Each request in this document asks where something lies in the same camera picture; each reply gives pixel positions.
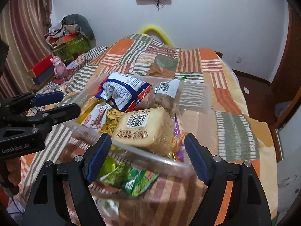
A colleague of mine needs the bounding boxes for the orange patchwork blanket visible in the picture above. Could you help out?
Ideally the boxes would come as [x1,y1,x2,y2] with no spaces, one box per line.
[19,34,262,226]

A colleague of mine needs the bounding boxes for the yellow chips packet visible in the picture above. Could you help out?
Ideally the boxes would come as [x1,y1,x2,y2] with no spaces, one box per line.
[76,98,125,135]

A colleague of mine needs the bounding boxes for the dark grey box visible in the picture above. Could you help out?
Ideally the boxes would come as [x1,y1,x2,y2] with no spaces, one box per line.
[33,67,56,85]

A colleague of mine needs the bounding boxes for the brown label bread loaf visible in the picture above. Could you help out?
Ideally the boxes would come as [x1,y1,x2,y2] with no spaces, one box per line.
[111,107,176,156]

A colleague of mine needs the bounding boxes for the purple cake packet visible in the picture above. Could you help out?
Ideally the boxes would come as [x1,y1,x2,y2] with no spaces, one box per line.
[168,114,189,162]

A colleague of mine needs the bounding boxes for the clear plastic container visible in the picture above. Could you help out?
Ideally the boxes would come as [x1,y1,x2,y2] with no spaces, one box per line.
[66,72,211,185]

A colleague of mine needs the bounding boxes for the person's left hand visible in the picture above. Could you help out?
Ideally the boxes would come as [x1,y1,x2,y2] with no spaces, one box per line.
[0,157,22,196]

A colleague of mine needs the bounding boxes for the checkered patterned quilt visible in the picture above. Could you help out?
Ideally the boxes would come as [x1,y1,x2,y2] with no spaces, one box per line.
[30,46,109,113]

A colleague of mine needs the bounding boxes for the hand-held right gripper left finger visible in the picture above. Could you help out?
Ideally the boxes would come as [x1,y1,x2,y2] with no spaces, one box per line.
[24,133,112,226]

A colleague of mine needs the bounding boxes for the green jelly cup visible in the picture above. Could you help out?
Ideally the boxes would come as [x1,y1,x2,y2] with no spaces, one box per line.
[100,155,118,177]

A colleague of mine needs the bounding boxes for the blue white snack bag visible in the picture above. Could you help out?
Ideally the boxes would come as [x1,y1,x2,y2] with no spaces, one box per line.
[94,72,152,112]

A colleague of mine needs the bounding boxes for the pink rabbit toy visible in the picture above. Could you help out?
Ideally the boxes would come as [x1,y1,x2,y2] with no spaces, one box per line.
[50,55,66,77]

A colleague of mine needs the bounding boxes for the black monitor cable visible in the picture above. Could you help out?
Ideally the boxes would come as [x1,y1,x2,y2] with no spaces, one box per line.
[152,0,165,11]

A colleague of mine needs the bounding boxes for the green snack packet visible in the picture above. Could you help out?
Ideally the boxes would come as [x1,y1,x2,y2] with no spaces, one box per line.
[99,161,159,197]

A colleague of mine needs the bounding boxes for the orange lidded cardboard box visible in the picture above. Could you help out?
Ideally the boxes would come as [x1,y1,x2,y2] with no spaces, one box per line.
[56,31,82,47]

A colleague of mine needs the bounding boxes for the red box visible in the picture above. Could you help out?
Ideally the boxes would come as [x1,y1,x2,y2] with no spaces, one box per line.
[28,54,56,76]

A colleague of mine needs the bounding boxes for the wooden wardrobe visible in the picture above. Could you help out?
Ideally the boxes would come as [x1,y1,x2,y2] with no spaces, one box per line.
[270,7,301,132]

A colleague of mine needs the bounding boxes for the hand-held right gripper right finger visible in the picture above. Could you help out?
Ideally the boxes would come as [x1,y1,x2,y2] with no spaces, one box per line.
[184,133,273,226]

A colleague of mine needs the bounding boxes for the striped brown curtain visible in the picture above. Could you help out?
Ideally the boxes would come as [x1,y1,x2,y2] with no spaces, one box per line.
[0,0,53,99]

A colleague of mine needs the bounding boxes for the clear cookie bag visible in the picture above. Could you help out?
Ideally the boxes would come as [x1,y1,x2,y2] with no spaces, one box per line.
[148,76,188,111]

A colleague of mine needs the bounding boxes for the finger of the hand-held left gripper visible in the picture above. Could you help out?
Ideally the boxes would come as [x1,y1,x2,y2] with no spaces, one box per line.
[4,103,81,137]
[0,91,65,118]

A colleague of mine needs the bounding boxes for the yellow foam tube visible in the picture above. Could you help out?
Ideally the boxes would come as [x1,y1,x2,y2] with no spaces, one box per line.
[140,24,172,46]

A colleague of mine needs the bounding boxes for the green bag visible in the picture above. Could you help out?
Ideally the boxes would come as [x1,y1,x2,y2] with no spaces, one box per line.
[53,36,91,62]

